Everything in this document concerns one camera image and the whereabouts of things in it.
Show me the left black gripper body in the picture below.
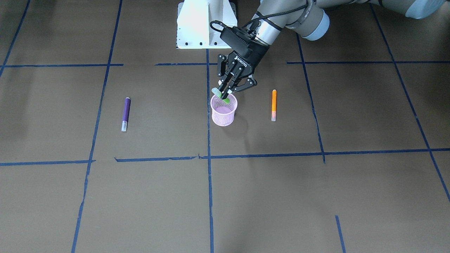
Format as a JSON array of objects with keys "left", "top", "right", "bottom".
[{"left": 228, "top": 39, "right": 270, "bottom": 76}]

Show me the green highlighter pen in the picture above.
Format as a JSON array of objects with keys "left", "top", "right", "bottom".
[{"left": 212, "top": 87, "right": 230, "bottom": 104}]

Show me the orange highlighter pen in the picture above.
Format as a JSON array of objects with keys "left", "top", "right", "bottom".
[{"left": 271, "top": 89, "right": 277, "bottom": 122}]

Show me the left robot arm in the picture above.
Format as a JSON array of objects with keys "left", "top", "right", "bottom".
[{"left": 210, "top": 0, "right": 355, "bottom": 99}]

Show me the pink mesh pen holder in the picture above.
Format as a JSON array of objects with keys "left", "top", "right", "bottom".
[{"left": 210, "top": 94, "right": 238, "bottom": 127}]

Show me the purple highlighter pen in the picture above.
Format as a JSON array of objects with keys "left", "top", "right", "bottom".
[{"left": 121, "top": 97, "right": 131, "bottom": 132}]

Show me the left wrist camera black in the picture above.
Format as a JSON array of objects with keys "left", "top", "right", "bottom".
[{"left": 220, "top": 27, "right": 251, "bottom": 51}]

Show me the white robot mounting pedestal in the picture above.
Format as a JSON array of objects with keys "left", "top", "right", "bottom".
[{"left": 176, "top": 0, "right": 237, "bottom": 49}]

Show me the black camera cable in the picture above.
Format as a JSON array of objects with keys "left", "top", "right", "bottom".
[{"left": 210, "top": 0, "right": 313, "bottom": 34}]

